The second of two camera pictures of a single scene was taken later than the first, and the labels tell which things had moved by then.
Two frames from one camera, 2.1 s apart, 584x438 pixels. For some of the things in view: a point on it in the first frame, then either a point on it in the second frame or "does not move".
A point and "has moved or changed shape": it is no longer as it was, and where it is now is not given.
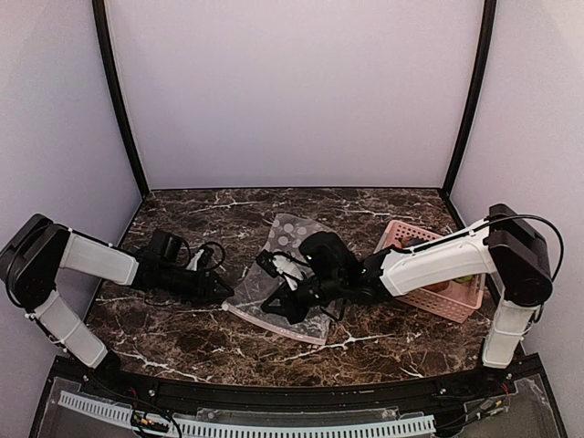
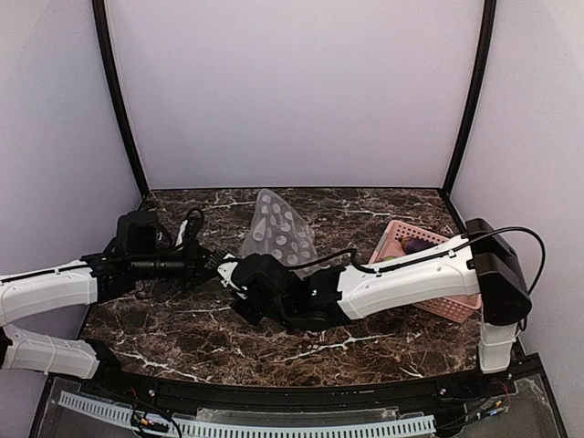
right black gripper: [297, 299] → [244, 308]
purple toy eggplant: [409, 241] does not move
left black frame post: [101, 28] does not move
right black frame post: [486, 50] does not move
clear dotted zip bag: [249, 296] has moved or changed shape
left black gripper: [206, 286] → [192, 263]
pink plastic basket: [454, 301] does not move
